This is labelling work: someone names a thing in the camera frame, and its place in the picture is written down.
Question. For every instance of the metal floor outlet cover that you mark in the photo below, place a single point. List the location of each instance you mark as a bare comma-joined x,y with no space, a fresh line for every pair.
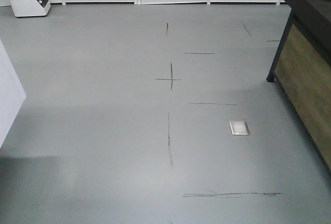
239,128

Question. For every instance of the black wooden display stand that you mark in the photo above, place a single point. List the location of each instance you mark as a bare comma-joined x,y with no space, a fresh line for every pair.
301,67

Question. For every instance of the white box appliance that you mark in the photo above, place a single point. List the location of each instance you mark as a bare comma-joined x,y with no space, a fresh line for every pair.
30,8

